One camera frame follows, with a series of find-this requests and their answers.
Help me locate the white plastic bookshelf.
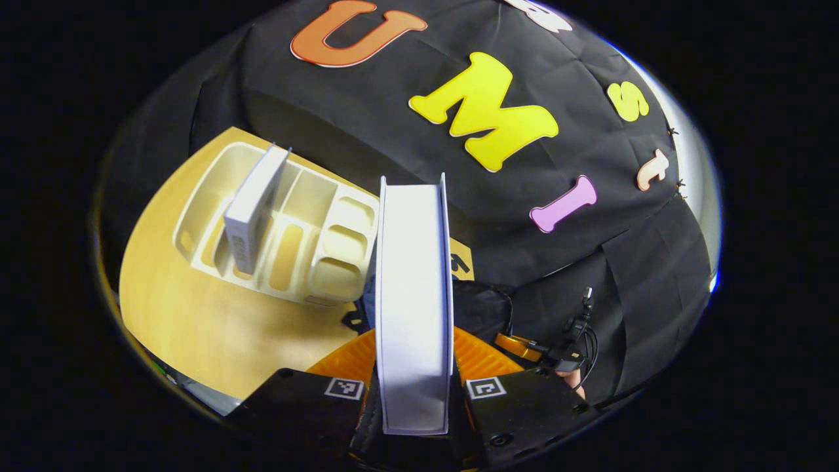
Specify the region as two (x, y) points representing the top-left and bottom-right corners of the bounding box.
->
(172, 141), (381, 307)

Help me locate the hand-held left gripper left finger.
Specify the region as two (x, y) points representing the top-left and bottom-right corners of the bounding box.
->
(228, 328), (382, 460)

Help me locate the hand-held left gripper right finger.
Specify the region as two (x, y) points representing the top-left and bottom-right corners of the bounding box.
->
(450, 325), (596, 469)

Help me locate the white book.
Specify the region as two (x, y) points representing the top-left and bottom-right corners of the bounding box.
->
(224, 144), (292, 276)
(375, 172), (455, 435)

